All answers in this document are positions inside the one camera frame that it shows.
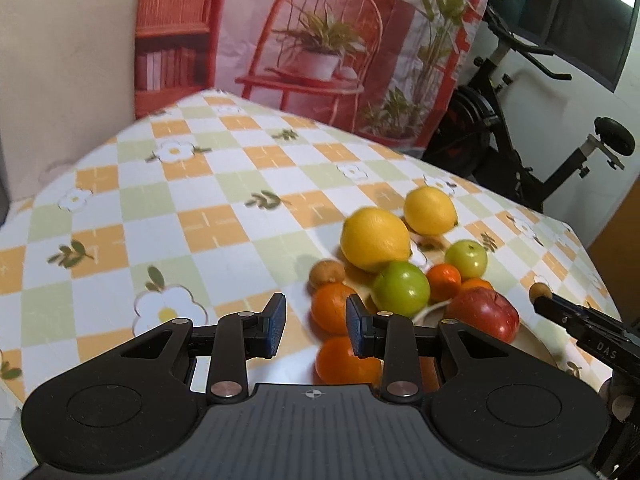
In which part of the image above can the bright green apple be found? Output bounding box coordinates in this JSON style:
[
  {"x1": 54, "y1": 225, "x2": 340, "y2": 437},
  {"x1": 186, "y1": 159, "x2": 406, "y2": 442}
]
[{"x1": 371, "y1": 261, "x2": 431, "y2": 318}]

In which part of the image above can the orange mandarin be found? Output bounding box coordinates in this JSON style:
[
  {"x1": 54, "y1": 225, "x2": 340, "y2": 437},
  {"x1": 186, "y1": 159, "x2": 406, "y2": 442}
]
[
  {"x1": 311, "y1": 283, "x2": 357, "y2": 336},
  {"x1": 426, "y1": 263, "x2": 462, "y2": 304},
  {"x1": 314, "y1": 336, "x2": 382, "y2": 386},
  {"x1": 460, "y1": 278, "x2": 494, "y2": 290}
]

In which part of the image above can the small brown kiwi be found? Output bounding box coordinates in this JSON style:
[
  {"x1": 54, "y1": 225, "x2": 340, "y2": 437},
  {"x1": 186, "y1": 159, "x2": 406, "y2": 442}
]
[{"x1": 308, "y1": 259, "x2": 346, "y2": 289}]

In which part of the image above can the bright red apple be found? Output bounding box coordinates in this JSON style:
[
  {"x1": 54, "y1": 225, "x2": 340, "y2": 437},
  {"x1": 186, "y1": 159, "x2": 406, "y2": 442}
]
[{"x1": 445, "y1": 288, "x2": 520, "y2": 344}]

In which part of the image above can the yellow lemon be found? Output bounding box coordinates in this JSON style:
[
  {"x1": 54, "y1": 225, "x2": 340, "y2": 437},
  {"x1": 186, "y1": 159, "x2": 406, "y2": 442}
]
[
  {"x1": 340, "y1": 207, "x2": 411, "y2": 273},
  {"x1": 404, "y1": 185, "x2": 458, "y2": 236}
]

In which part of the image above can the yellow-green apple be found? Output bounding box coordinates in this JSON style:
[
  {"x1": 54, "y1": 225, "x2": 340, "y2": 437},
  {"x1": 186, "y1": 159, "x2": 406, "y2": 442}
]
[{"x1": 445, "y1": 240, "x2": 488, "y2": 281}]

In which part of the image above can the beige ceramic bowl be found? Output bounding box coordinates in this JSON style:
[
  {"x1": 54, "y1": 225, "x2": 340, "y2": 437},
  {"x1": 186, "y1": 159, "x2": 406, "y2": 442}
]
[{"x1": 359, "y1": 278, "x2": 559, "y2": 396}]

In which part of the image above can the wooden door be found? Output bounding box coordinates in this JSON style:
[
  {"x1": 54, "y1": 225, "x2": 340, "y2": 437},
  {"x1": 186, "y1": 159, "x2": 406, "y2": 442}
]
[{"x1": 588, "y1": 182, "x2": 640, "y2": 322}]

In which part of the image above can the floral checkered tablecloth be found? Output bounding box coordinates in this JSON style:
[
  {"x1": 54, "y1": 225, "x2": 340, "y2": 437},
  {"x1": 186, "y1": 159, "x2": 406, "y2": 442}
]
[{"x1": 0, "y1": 88, "x2": 624, "y2": 480}]

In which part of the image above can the black exercise bike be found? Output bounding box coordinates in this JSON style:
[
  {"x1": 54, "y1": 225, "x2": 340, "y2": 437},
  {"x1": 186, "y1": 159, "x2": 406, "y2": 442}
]
[{"x1": 422, "y1": 4, "x2": 636, "y2": 212}]

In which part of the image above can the pink printed backdrop cloth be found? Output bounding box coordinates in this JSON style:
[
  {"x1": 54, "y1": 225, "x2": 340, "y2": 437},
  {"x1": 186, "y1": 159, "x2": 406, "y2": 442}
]
[{"x1": 134, "y1": 0, "x2": 488, "y2": 148}]

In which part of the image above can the dark window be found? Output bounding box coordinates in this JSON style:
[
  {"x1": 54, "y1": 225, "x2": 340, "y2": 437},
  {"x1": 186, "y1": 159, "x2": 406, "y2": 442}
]
[{"x1": 490, "y1": 0, "x2": 639, "y2": 91}]

